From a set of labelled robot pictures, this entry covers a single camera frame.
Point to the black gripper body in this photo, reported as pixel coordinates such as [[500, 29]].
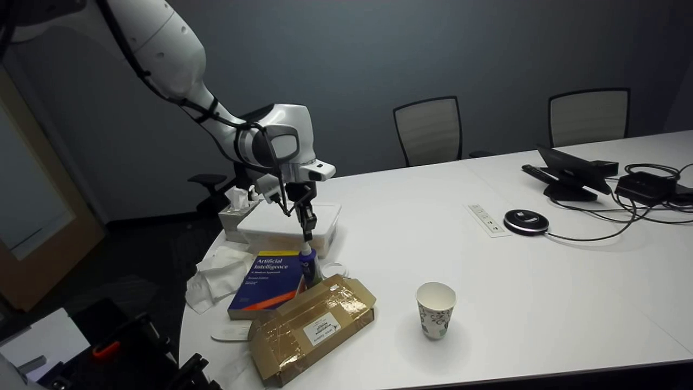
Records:
[[302, 196]]

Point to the white box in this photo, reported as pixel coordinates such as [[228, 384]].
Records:
[[277, 223]]

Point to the blue spray bottle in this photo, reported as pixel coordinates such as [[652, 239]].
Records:
[[311, 265]]

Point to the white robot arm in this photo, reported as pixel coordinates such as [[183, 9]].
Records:
[[165, 50]]

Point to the brown cardboard box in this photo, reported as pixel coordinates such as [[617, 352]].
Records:
[[311, 327]]

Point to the black rectangular device box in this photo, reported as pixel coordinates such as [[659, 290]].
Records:
[[651, 189]]

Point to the blue and yellow book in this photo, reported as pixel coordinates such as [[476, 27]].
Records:
[[272, 284]]

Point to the black office chair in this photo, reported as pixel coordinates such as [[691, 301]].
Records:
[[212, 189]]

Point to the large crumpled white tissue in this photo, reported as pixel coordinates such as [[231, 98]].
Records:
[[218, 277]]

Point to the light mesh office chair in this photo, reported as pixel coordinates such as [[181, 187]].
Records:
[[428, 131], [587, 117]]

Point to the patterned paper cup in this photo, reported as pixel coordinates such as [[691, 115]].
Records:
[[437, 310]]

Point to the white flat table strip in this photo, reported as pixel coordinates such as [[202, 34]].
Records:
[[486, 220]]

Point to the black mounting board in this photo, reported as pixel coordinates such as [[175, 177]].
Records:
[[144, 338]]

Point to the black round speakerphone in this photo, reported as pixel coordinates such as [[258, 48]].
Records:
[[526, 222]]

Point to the wooden door glass pane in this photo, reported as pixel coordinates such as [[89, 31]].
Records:
[[45, 277]]

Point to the white paper sheet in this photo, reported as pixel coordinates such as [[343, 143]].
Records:
[[45, 342]]

